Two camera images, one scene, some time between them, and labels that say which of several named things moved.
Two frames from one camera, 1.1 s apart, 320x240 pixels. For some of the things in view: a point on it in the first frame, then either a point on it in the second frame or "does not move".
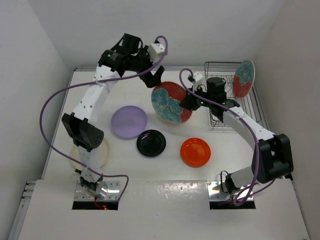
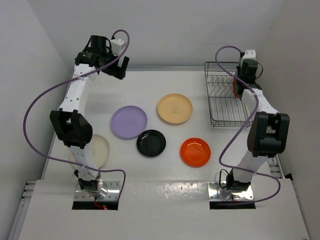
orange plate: x=195 y=152 does not move
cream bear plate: x=102 y=150 does not move
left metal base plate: x=112 y=194 does not move
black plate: x=151 y=143 does not move
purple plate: x=128 y=121 does not move
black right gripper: x=189 y=102 → x=239 y=67
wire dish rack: x=248 y=104 does not move
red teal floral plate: x=166 y=100 → x=235 y=87
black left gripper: x=150 y=80 → x=117 y=71
